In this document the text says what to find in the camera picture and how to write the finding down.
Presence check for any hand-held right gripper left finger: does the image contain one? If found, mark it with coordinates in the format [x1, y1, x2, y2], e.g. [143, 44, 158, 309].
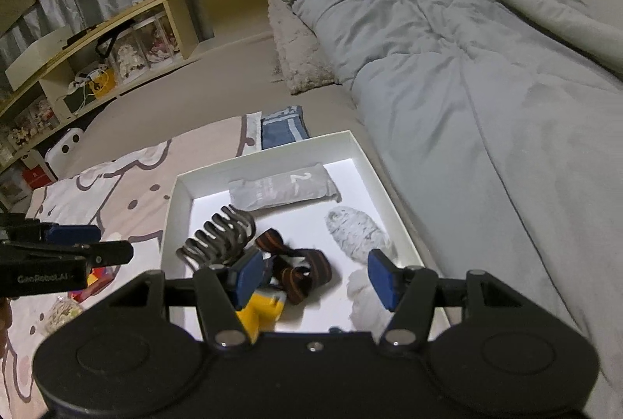
[102, 250, 266, 349]

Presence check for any fuzzy beige pillow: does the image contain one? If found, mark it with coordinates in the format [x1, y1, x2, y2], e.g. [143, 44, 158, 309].
[268, 0, 340, 95]

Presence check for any white plastic bag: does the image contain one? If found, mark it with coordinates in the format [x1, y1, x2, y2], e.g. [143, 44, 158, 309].
[347, 267, 391, 333]

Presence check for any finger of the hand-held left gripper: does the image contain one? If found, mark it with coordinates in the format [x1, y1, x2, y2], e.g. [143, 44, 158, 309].
[0, 240, 134, 268]
[0, 213, 102, 247]

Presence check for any yellow bag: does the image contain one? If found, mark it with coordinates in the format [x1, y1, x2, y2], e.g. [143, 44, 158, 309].
[90, 69, 118, 99]

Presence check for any yellow headlamp with striped strap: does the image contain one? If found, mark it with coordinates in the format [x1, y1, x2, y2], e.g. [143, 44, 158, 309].
[236, 228, 334, 344]

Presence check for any figurine display box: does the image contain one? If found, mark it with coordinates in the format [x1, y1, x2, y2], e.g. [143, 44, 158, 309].
[5, 114, 33, 143]
[26, 98, 62, 130]

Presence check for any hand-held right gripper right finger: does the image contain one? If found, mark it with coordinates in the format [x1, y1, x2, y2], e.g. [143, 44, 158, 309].
[367, 248, 531, 349]

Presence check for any white cardboard box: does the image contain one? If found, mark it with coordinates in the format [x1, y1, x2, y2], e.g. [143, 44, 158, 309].
[160, 130, 449, 335]

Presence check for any grey foil pouch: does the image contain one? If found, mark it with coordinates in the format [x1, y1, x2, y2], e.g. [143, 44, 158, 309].
[228, 163, 340, 211]

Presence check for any red box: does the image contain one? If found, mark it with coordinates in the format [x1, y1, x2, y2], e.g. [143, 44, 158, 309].
[22, 166, 57, 191]

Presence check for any white box on shelf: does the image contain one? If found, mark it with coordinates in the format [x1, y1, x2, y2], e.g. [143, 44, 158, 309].
[5, 26, 74, 92]

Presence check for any dark box on shelf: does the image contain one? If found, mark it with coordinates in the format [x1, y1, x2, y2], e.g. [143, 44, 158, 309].
[65, 85, 93, 116]

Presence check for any printed cartoon blanket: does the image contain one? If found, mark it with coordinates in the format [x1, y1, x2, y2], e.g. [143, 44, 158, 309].
[0, 112, 264, 419]

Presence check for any white knitted cloth bundle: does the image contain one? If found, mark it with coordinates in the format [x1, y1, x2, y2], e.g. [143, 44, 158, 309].
[325, 205, 396, 265]

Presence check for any brown hair claw clip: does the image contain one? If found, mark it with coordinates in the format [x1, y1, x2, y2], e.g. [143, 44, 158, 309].
[175, 205, 258, 265]

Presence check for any blue striped cloth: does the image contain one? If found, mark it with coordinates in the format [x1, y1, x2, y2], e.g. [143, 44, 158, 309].
[261, 106, 311, 151]

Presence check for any wooden headboard shelf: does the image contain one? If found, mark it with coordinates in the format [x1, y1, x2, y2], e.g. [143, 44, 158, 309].
[0, 0, 323, 206]

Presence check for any grey duvet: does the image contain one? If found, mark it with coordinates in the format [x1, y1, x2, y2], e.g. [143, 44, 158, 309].
[281, 0, 623, 403]

